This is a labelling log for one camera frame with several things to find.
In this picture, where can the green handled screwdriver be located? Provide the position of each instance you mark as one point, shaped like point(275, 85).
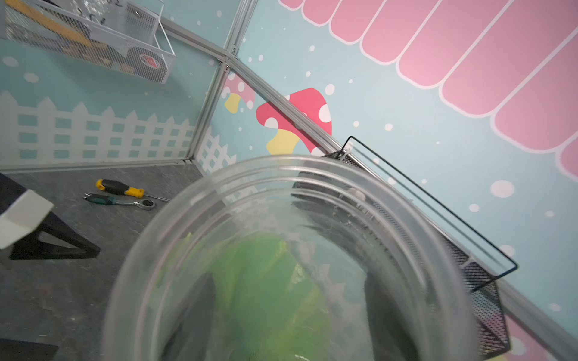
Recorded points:
point(108, 200)

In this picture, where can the green plastic bin liner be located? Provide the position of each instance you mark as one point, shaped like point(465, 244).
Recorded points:
point(267, 306)

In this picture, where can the black wire mesh basket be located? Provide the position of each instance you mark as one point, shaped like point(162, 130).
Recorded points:
point(480, 261)

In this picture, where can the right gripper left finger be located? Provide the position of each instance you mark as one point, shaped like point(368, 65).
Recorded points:
point(190, 339)

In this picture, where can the peanut jar red lid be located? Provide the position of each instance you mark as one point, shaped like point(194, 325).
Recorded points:
point(340, 225)

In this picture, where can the yellow utility knife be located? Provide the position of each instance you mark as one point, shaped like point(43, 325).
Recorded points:
point(43, 24)

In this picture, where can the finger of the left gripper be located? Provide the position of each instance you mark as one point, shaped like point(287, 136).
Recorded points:
point(54, 239)

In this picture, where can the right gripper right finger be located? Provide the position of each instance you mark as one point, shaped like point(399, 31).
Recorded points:
point(389, 334)

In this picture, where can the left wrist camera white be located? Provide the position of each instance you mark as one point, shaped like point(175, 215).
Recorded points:
point(22, 211)

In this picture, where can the yellow black screwdriver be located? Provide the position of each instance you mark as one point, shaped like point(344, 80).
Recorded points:
point(118, 188)

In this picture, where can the black tape roll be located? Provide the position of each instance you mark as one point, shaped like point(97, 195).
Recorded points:
point(147, 64)

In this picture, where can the clear wall bin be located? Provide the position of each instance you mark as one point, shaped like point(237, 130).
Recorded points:
point(122, 25)

